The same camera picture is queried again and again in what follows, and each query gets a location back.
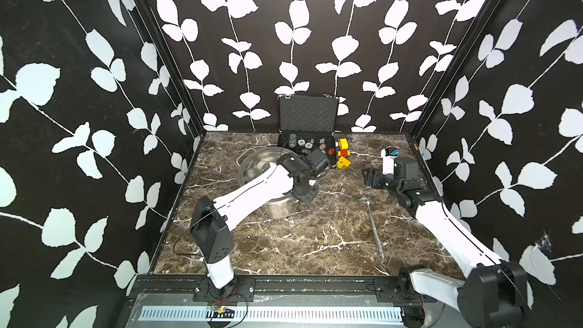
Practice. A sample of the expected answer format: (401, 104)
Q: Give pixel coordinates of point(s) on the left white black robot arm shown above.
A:
(214, 220)

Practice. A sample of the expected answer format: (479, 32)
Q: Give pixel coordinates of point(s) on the stainless steel pot lid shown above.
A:
(253, 163)

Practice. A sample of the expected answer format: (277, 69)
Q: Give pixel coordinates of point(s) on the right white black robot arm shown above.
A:
(494, 290)

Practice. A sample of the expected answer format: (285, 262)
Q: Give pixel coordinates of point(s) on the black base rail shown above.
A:
(199, 288)

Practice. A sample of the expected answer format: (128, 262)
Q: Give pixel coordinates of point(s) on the black open case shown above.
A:
(308, 123)

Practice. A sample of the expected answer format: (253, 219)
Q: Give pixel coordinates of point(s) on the long metal spoon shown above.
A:
(376, 237)

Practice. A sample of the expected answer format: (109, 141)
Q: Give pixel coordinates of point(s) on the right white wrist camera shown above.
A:
(389, 155)

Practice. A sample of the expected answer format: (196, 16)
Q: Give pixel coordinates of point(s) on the yellow red toy blocks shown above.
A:
(343, 153)

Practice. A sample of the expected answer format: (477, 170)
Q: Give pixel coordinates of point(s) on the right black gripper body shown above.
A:
(380, 181)

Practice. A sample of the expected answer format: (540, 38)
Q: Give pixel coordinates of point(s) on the white perforated cable duct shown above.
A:
(262, 314)

